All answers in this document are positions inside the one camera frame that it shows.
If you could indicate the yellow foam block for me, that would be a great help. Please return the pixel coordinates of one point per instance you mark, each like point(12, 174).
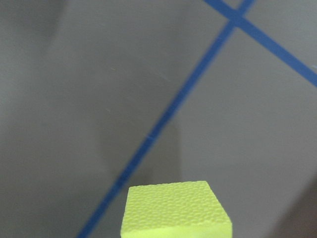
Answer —
point(174, 210)

